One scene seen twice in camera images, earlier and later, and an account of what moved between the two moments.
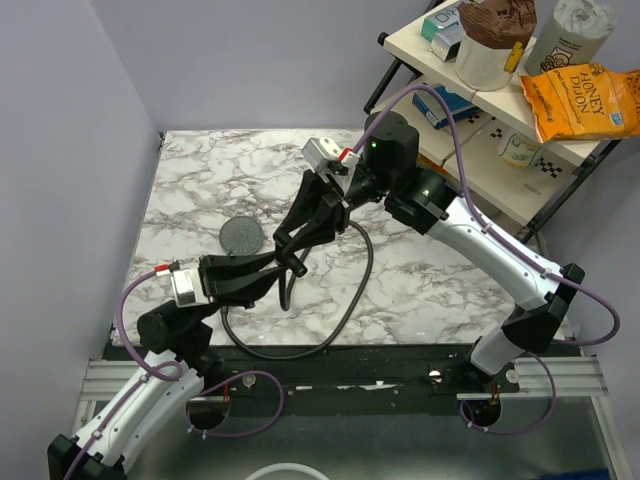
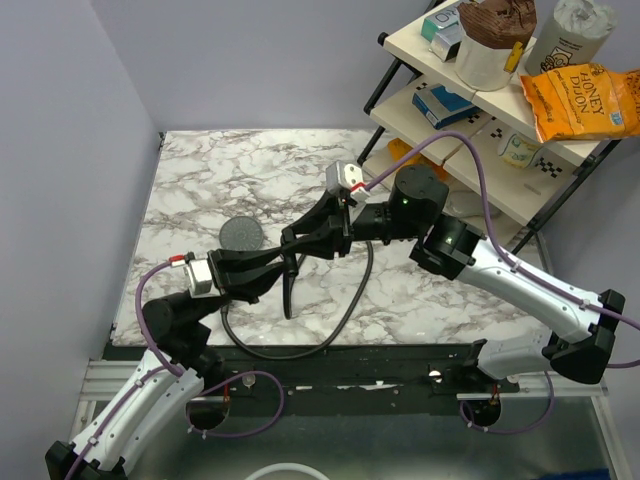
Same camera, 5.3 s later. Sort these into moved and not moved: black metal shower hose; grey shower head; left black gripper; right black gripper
Moved: right black gripper
Not moved: black metal shower hose; grey shower head; left black gripper
